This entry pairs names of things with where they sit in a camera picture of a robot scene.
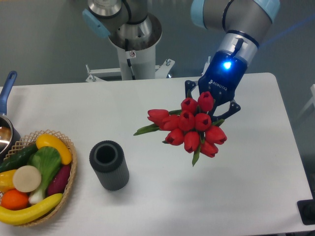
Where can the dark grey ribbed vase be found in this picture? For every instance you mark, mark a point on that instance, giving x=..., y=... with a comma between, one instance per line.
x=108, y=161

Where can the orange fruit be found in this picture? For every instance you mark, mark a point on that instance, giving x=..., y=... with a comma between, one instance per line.
x=15, y=200

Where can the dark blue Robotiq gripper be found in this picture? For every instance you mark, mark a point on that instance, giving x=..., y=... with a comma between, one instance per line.
x=221, y=80

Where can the green bok choy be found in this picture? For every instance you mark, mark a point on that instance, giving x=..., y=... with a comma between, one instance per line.
x=48, y=161

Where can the purple sweet potato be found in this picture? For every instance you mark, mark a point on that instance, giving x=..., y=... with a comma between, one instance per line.
x=60, y=181

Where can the dark green cucumber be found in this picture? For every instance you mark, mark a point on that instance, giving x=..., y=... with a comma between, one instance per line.
x=18, y=159

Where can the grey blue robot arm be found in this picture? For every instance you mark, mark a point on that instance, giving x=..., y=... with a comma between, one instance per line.
x=135, y=33

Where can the yellow squash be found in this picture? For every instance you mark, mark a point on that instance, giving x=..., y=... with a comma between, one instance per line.
x=48, y=140

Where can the yellow banana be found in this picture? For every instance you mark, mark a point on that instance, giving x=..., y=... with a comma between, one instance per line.
x=24, y=216

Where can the blue handled saucepan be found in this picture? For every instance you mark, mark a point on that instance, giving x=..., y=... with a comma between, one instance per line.
x=8, y=134

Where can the beige round disc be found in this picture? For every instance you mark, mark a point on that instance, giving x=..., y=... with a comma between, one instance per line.
x=26, y=178

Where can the white frame at right edge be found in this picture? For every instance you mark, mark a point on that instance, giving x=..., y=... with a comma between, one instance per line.
x=307, y=109

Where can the red tulip bouquet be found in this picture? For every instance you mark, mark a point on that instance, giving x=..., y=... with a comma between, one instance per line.
x=191, y=126

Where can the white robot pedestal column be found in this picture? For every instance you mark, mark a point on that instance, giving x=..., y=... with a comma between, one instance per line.
x=134, y=65

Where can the woven wicker basket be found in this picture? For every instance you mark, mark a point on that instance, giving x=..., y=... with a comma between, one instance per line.
x=29, y=140

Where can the black device at table edge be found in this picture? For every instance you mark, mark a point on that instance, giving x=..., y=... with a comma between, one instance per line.
x=307, y=211

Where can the yellow bell pepper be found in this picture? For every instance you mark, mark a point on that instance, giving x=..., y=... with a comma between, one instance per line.
x=6, y=180

